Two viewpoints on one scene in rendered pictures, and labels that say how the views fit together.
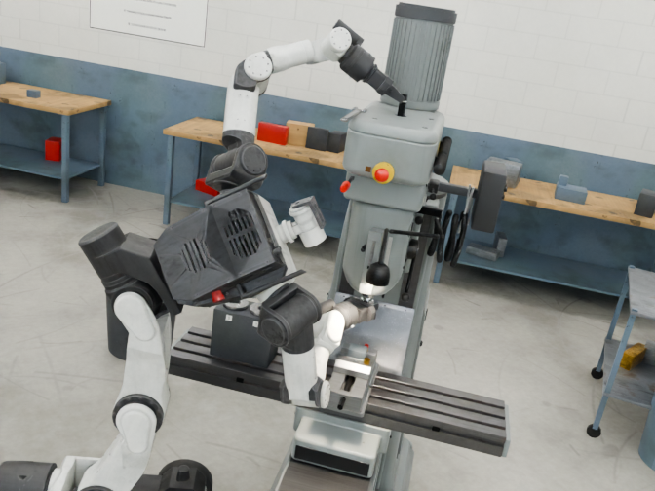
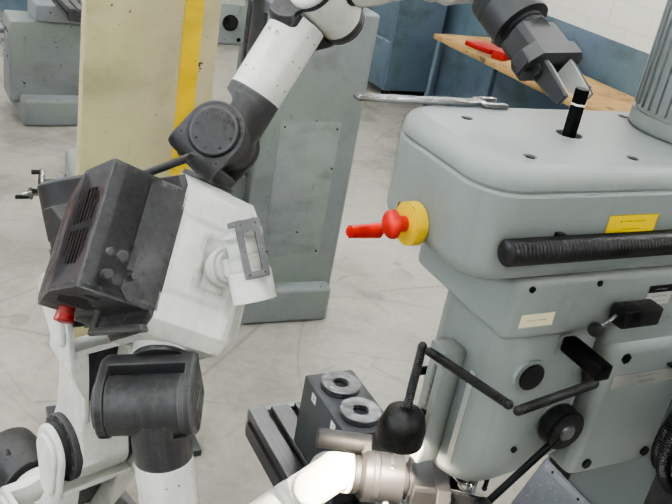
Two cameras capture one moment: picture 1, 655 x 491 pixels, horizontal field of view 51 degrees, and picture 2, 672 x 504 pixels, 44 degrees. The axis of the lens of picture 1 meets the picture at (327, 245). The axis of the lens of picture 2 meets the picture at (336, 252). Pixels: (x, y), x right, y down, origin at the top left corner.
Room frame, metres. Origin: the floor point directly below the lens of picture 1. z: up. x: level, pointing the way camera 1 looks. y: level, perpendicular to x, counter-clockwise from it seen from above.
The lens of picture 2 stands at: (1.13, -0.87, 2.19)
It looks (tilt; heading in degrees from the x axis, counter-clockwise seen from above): 25 degrees down; 50
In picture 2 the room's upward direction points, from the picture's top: 11 degrees clockwise
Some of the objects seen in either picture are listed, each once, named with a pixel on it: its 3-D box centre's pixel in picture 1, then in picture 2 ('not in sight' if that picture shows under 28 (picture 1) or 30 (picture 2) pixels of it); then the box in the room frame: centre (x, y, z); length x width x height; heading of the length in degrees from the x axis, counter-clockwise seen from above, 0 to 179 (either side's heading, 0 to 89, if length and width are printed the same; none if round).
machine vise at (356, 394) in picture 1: (353, 371); not in sight; (2.06, -0.16, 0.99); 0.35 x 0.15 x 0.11; 170
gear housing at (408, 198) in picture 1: (391, 178); (551, 264); (2.13, -0.17, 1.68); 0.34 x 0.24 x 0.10; 171
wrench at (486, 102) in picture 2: (353, 114); (431, 100); (1.96, -0.01, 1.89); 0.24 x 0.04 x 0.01; 169
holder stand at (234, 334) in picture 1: (246, 329); (342, 432); (2.16, 0.24, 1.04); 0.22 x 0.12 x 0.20; 80
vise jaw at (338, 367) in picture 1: (353, 366); not in sight; (2.04, -0.15, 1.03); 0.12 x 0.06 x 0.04; 80
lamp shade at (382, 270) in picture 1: (378, 272); (403, 422); (1.90, -0.17, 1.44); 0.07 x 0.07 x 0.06
